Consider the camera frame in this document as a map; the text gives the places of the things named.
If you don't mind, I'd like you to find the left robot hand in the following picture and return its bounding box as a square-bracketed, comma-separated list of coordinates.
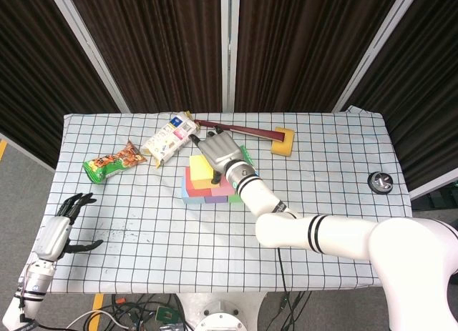
[34, 192, 104, 262]

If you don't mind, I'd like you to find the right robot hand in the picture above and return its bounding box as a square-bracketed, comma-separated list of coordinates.
[189, 127, 245, 184]

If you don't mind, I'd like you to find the yellow foam cube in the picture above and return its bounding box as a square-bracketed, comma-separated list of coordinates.
[188, 154, 215, 189]

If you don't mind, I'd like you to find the pink foam cube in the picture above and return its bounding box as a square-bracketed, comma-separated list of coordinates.
[210, 173, 237, 197]

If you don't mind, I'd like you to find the red foam cube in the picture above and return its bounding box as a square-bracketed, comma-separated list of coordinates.
[183, 166, 213, 198]

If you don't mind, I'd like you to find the light blue foam cube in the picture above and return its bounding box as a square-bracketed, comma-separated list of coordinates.
[180, 175, 207, 205]

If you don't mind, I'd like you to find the green tea sachet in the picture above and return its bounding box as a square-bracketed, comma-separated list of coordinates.
[239, 144, 255, 167]

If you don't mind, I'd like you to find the dark red folded fan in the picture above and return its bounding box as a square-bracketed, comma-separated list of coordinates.
[194, 119, 284, 143]

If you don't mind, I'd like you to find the white cracker package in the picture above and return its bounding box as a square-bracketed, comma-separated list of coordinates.
[140, 110, 200, 169]

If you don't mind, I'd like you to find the yellow sponge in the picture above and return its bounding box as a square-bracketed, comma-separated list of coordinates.
[271, 127, 296, 157]

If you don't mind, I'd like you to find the white black checkered tablecloth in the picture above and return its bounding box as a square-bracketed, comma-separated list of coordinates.
[21, 105, 412, 295]

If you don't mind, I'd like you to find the green orange snack bag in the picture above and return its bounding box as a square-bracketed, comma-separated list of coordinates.
[82, 140, 148, 184]

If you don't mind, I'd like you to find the dark brown partition panel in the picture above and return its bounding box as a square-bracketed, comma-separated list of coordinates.
[0, 0, 130, 172]
[46, 0, 232, 114]
[220, 0, 423, 114]
[332, 0, 458, 200]

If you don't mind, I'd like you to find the green circuit board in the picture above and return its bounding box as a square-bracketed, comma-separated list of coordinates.
[155, 305, 179, 323]

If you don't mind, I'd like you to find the black silver call bell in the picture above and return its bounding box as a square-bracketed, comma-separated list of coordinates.
[367, 170, 394, 195]

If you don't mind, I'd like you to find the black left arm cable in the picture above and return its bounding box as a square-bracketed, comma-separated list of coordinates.
[19, 295, 69, 331]

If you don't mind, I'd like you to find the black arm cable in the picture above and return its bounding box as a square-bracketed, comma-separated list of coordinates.
[19, 295, 69, 331]
[274, 247, 291, 296]

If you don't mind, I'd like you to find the white cable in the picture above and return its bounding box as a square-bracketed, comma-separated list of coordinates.
[64, 309, 130, 331]

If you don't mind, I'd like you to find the black cable bundle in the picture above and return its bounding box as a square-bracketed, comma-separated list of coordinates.
[264, 291, 313, 331]
[110, 293, 189, 331]

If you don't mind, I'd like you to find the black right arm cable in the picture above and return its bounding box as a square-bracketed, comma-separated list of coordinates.
[274, 247, 291, 296]

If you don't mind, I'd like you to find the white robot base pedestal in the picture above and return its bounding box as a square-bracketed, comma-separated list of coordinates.
[177, 291, 268, 331]

